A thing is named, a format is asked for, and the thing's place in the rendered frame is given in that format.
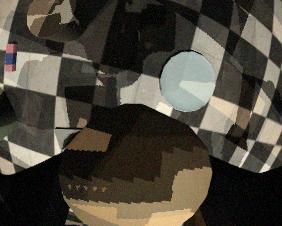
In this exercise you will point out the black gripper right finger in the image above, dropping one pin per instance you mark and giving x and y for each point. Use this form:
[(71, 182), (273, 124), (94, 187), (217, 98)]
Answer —
[(236, 194)]

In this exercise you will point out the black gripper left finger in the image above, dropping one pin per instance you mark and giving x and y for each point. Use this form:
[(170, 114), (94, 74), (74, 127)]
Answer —
[(33, 197)]

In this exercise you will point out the pink and blue eraser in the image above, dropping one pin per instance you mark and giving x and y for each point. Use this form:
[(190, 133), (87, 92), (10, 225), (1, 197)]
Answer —
[(10, 61)]

